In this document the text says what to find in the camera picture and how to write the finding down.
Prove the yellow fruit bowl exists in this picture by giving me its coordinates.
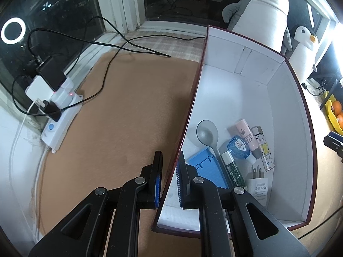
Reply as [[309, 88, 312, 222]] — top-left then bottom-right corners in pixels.
[[325, 91, 343, 136]]

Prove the thin white cable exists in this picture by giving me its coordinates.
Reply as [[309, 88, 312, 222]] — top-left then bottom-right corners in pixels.
[[8, 100, 45, 244]]

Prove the looped black cable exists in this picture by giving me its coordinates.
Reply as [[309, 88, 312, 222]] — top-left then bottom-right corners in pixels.
[[11, 74, 58, 116]]

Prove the long black cable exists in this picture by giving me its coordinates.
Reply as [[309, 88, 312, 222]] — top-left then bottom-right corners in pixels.
[[27, 28, 206, 114]]

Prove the blue plastic holder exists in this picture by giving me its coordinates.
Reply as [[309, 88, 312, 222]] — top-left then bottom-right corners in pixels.
[[187, 147, 229, 189]]

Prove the black power adapter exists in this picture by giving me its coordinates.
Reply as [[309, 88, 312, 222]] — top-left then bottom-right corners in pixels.
[[36, 55, 67, 91]]

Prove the black cable with loose end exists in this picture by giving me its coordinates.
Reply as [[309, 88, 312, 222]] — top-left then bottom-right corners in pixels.
[[63, 16, 172, 73]]

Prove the thin dark cable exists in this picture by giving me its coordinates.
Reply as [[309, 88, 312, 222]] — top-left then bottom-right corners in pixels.
[[297, 207, 342, 240]]

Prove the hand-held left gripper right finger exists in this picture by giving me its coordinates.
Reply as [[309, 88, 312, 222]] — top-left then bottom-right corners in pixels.
[[175, 151, 311, 257]]

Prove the grey plastic spoon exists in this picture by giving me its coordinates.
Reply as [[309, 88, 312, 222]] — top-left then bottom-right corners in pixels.
[[196, 120, 221, 164]]

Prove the brown mat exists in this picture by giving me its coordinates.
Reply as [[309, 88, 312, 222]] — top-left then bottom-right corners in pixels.
[[36, 52, 201, 257]]

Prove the green glitter tube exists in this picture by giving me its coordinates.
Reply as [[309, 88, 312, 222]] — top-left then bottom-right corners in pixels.
[[220, 151, 245, 189]]

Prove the patterned white lighter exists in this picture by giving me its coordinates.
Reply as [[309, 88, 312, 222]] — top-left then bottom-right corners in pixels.
[[251, 126, 275, 171]]

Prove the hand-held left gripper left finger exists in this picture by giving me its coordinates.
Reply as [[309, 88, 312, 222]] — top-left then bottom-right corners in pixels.
[[28, 151, 163, 257]]

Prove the white power strip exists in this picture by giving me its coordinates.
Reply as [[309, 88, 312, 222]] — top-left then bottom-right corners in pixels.
[[41, 76, 83, 154]]

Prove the large penguin plush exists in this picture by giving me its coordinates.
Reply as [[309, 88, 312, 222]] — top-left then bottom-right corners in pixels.
[[222, 0, 293, 54]]

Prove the white plug adapter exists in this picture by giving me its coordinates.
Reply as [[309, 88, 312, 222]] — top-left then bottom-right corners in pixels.
[[246, 166, 268, 208]]

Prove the white power strip cord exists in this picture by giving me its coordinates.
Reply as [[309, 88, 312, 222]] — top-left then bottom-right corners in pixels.
[[32, 147, 54, 244]]

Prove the pink bottle with grey cap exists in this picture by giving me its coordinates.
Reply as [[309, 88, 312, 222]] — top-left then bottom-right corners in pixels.
[[235, 118, 262, 159]]

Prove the white power adapter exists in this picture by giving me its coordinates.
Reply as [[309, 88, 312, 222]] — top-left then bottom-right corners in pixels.
[[25, 76, 55, 101]]

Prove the white box with red rim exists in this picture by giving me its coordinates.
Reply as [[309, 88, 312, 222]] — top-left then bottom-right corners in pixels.
[[150, 25, 318, 238]]

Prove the small blue container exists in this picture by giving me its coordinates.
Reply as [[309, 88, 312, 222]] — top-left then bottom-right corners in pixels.
[[227, 136, 252, 159]]

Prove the black plug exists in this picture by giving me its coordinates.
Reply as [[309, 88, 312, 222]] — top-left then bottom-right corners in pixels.
[[40, 100, 63, 122]]

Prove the plaid cloth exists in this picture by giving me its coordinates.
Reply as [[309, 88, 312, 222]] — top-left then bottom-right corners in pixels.
[[107, 31, 207, 62]]

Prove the black metal stand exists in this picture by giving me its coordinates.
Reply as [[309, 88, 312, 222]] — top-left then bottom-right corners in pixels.
[[319, 77, 343, 111]]

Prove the small penguin plush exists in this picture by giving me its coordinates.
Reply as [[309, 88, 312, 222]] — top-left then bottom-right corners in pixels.
[[288, 25, 320, 85]]

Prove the white window frame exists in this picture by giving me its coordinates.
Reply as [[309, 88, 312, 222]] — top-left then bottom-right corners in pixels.
[[94, 0, 146, 33]]

